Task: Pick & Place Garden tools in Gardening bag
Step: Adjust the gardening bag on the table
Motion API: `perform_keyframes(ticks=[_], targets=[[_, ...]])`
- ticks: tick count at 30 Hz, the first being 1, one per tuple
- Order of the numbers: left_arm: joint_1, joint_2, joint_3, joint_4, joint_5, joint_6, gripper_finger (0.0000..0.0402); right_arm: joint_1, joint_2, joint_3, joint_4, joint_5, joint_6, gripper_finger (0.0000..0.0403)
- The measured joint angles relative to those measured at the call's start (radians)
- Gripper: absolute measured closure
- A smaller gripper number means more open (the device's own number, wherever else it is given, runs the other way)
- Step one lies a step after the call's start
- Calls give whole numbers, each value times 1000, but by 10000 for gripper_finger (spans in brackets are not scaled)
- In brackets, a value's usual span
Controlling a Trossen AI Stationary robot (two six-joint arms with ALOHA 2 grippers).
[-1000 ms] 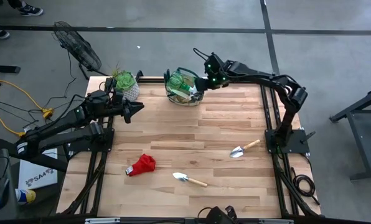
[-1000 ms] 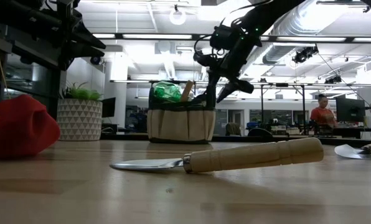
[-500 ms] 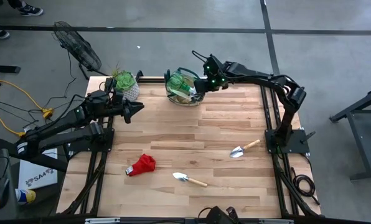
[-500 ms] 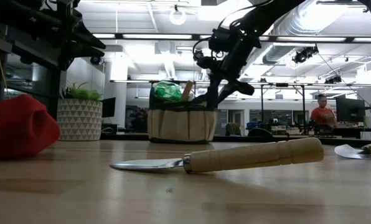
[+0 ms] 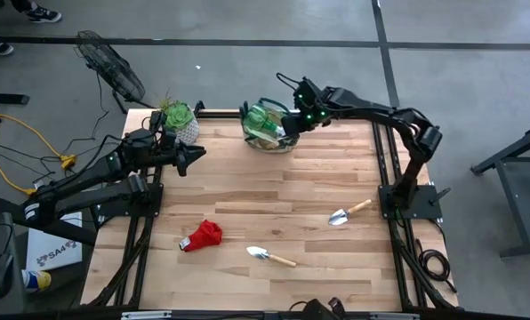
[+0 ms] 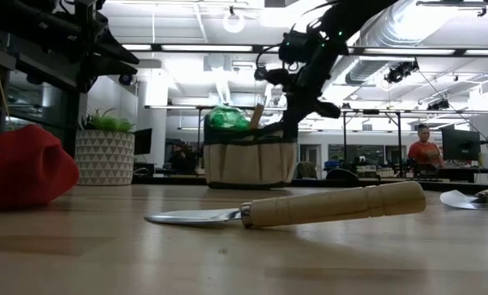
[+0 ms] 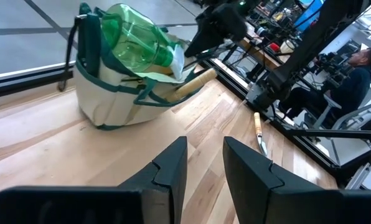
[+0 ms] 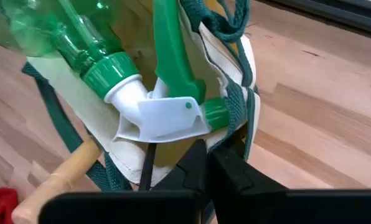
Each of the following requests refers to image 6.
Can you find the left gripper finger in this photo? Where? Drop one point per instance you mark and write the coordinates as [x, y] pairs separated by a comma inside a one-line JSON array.
[[113, 65], [119, 47]]

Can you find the beige green gardening bag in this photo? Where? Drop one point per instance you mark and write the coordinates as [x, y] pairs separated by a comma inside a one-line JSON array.
[[248, 164]]

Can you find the green spray bottle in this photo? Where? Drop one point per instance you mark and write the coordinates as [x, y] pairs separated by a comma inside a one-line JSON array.
[[227, 119]]

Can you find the red gardening glove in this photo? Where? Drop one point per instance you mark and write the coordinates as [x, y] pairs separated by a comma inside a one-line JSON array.
[[19, 168]]

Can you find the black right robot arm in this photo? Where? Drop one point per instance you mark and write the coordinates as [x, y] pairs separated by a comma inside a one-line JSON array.
[[350, 20]]

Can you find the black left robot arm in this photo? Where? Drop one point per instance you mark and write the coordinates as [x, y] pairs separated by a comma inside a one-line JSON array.
[[23, 24]]

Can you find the black computer monitor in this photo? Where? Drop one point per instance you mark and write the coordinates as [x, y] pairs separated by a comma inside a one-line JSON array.
[[143, 141], [461, 143]]

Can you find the ceiling light strip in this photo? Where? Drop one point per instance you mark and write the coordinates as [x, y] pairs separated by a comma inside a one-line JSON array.
[[207, 48], [409, 51]]

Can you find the succulent in white patterned pot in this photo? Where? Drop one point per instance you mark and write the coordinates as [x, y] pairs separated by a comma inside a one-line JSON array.
[[105, 160]]

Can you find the person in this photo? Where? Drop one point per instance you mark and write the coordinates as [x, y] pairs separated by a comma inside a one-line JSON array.
[[424, 151]]

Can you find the black aluminium table frame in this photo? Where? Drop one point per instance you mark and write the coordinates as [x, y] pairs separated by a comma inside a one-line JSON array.
[[330, 183]]

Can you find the silver ventilation duct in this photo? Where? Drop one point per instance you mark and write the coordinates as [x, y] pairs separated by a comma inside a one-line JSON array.
[[391, 28]]

